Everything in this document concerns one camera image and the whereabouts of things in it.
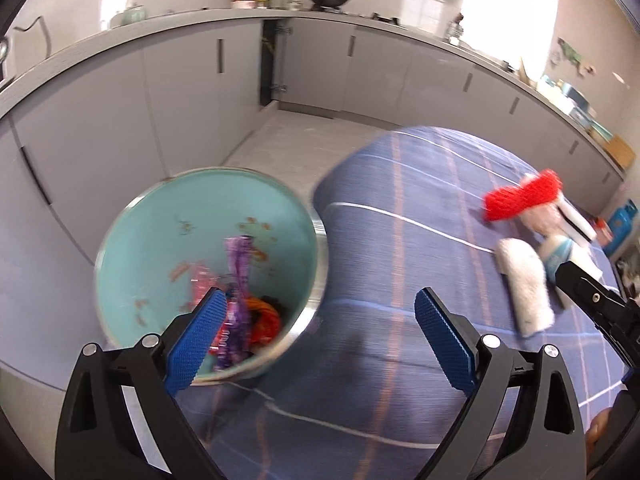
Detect blue dish box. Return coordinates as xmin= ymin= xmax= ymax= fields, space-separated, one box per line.
xmin=560 ymin=80 xmax=599 ymax=121

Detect blue gas cylinder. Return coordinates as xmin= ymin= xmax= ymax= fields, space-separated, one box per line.
xmin=609 ymin=200 xmax=639 ymax=249

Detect blue plaid tablecloth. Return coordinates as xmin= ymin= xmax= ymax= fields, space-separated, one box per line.
xmin=175 ymin=125 xmax=626 ymax=480

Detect orange snack wrapper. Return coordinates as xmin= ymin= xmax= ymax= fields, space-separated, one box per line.
xmin=245 ymin=296 xmax=282 ymax=347

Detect gas stove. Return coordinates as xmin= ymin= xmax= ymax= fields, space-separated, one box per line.
xmin=312 ymin=5 xmax=409 ymax=26

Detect bright window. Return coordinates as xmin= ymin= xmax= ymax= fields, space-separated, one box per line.
xmin=460 ymin=0 xmax=559 ymax=79

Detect white plastic basin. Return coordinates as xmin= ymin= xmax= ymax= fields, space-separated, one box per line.
xmin=537 ymin=75 xmax=576 ymax=111

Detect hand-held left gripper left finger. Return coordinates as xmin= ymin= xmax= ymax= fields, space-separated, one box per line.
xmin=54 ymin=286 xmax=230 ymax=480

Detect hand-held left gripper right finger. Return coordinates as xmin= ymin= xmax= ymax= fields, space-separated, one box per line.
xmin=414 ymin=286 xmax=587 ymax=480

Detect red mesh bag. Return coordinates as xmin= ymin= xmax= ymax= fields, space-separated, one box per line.
xmin=482 ymin=169 xmax=564 ymax=225

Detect white sponge with black strip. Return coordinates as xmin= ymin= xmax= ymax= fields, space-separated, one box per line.
xmin=557 ymin=195 xmax=599 ymax=247

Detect pink plastic wrapper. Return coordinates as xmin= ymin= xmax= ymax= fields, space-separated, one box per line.
xmin=189 ymin=260 xmax=222 ymax=307

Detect purple snack wrapper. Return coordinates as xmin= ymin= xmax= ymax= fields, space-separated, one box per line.
xmin=210 ymin=235 xmax=257 ymax=372

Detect white fluffy roll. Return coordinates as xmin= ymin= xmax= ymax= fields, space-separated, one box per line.
xmin=496 ymin=237 xmax=556 ymax=339

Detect teal waste bin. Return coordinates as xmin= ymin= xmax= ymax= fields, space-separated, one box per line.
xmin=94 ymin=166 xmax=329 ymax=387

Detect hanging cloths on wall rack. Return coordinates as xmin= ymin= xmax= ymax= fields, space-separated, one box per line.
xmin=552 ymin=37 xmax=596 ymax=77

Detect person's right hand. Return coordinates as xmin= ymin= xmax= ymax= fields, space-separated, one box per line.
xmin=585 ymin=406 xmax=615 ymax=450

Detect black power cable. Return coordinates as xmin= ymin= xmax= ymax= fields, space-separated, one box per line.
xmin=12 ymin=16 xmax=52 ymax=54

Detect wooden cutting board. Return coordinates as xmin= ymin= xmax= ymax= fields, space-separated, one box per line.
xmin=605 ymin=135 xmax=637 ymax=171

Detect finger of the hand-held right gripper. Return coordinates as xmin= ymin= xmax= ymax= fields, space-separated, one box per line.
xmin=554 ymin=259 xmax=640 ymax=368

